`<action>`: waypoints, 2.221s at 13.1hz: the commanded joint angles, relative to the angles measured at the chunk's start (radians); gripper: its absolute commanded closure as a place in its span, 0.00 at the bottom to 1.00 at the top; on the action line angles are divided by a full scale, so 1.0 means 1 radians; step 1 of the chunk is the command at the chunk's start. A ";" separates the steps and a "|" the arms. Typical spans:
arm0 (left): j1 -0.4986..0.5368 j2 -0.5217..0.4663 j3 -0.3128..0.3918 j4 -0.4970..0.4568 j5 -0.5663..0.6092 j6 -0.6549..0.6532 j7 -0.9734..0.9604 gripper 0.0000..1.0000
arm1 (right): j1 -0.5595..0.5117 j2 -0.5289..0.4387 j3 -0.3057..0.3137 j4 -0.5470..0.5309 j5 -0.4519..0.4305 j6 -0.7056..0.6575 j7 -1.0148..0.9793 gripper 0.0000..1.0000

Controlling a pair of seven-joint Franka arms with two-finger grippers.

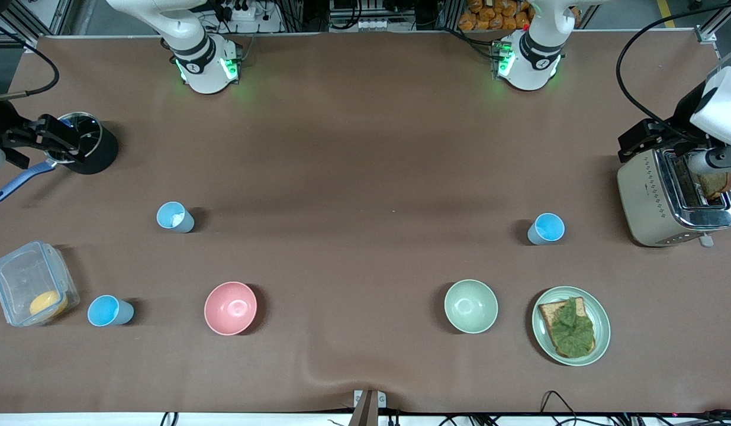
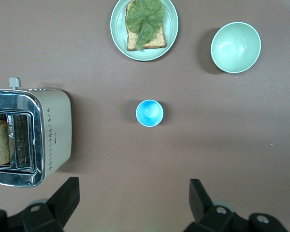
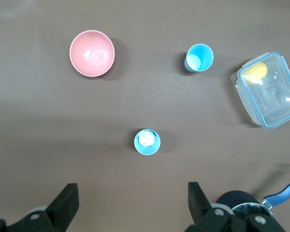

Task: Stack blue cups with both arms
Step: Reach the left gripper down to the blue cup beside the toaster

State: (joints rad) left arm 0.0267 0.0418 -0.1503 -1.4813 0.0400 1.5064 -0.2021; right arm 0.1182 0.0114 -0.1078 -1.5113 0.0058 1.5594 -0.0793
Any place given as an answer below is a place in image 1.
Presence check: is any pale green bowl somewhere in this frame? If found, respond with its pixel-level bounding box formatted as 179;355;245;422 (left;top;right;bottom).
443;279;499;334

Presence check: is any green lettuce leaf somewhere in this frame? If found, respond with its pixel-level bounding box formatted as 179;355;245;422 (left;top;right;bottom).
548;297;595;359

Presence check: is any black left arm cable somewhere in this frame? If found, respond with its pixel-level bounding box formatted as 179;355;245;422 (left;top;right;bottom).
616;2;731;143

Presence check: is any pale green plate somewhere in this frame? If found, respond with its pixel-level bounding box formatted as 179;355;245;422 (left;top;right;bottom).
532;286;611;367

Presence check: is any metal table clamp bracket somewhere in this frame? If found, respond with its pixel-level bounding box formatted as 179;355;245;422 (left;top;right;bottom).
352;389;387;426

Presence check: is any orange round food piece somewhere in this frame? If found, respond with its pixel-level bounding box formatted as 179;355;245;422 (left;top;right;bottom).
29;290;69;318

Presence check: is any long white power strip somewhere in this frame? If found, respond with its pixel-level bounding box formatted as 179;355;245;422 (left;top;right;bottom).
330;18;391;32

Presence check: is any pink bowl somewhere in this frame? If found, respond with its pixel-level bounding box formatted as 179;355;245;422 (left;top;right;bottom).
204;281;258;336

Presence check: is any blue cup with white inside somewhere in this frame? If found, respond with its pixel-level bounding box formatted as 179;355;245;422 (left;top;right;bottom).
156;201;195;234

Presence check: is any blue plastic cup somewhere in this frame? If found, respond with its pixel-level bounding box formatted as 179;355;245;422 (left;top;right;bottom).
87;295;135;327
527;213;566;246

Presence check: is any black saucepan with blue handle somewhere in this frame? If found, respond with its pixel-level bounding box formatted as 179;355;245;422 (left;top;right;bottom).
0;112;119;204

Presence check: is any aluminium frame rail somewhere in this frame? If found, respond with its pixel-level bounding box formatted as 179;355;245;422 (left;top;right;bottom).
694;0;731;119

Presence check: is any black cable loop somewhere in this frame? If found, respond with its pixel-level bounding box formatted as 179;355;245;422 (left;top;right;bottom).
540;390;580;415

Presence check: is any brown bread slice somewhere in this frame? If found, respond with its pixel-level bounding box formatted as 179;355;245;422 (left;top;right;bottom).
538;297;597;359

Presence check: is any clear plastic food container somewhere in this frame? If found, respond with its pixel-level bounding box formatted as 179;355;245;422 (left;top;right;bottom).
0;240;80;327

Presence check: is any glass lid with blue knob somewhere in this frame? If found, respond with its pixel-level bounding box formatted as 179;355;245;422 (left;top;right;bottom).
46;112;102;164

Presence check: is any beige chrome toaster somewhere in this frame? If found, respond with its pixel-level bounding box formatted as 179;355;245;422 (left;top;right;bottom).
617;145;731;248

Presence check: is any bag of orange buns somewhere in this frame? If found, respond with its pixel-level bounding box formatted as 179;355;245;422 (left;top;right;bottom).
458;0;534;32

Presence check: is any white power strip with plugs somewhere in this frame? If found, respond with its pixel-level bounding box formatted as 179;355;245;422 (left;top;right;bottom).
214;0;283;34

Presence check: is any dark toast slice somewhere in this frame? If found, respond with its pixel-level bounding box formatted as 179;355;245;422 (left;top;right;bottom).
700;172;731;201

